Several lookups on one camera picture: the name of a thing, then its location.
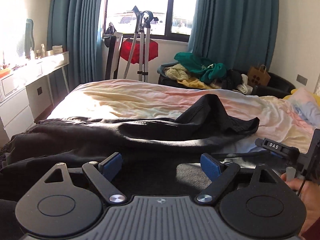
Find black hanging cloth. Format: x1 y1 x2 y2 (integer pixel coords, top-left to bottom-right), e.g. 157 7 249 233
104 22 115 48

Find wavy vanity mirror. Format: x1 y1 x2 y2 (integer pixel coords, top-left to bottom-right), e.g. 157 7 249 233
24 19 35 53

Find green garment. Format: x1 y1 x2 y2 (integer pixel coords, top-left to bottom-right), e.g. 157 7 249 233
174 52 227 82

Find black suitcase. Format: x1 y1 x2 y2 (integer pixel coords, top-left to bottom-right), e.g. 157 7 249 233
158 64 225 90

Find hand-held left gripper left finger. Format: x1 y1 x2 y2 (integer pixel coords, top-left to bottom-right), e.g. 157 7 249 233
44 152 127 204

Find person's right hand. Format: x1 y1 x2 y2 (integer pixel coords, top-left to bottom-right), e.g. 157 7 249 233
280 174 320 240

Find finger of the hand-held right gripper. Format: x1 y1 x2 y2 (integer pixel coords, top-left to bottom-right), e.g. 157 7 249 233
255 137 300 159

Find person's right forearm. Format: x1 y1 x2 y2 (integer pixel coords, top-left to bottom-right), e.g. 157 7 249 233
300 217 320 240

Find cream knit sweater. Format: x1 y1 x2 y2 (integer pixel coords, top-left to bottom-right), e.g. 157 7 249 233
164 64 190 82

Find garment steamer stand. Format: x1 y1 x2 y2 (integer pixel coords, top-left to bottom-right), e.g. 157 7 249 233
124 5 159 82

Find black armchair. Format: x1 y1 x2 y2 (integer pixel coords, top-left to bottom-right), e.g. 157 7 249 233
250 71 297 98

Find white vanity desk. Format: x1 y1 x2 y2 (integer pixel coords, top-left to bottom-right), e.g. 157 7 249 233
0 51 70 140

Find brown paper bag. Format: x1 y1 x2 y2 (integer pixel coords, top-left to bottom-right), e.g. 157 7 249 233
247 64 271 87

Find black upright frame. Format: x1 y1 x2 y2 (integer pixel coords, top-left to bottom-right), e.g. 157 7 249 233
105 32 123 80

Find black clothes heap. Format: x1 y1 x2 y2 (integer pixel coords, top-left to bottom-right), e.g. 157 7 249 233
220 69 244 90

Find red cloth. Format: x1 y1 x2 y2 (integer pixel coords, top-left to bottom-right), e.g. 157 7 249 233
120 39 159 64

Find bed with pastel sheet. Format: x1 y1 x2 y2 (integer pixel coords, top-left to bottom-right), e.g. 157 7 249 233
35 79 320 180

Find pale blue pillow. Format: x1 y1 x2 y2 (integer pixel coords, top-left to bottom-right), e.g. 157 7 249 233
287 87 320 130

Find yellow cloth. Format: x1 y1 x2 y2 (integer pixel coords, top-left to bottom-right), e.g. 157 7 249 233
177 76 213 89

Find yellow pillow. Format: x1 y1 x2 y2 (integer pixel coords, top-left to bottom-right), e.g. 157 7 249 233
282 87 303 100

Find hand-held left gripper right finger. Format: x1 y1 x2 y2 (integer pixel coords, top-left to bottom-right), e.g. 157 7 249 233
196 152 279 203

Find white cloth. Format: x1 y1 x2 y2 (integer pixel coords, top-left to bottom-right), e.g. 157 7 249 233
234 74 255 94

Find black pants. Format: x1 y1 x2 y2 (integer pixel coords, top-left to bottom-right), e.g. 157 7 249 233
0 94 270 205

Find teal curtain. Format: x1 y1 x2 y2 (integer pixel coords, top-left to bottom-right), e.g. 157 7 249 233
187 0 279 72
47 0 110 83

